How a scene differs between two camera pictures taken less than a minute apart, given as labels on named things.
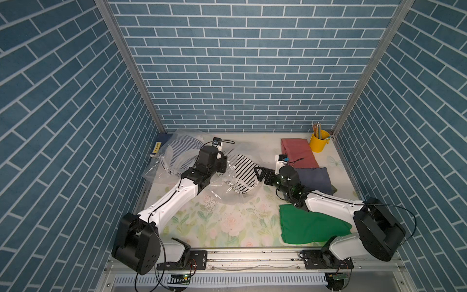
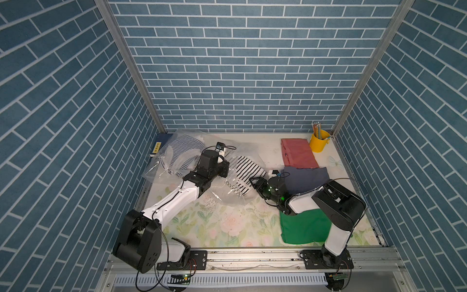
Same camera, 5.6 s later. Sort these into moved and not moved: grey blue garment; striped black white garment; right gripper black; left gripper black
Moved: right gripper black
Not moved: grey blue garment; left gripper black; striped black white garment
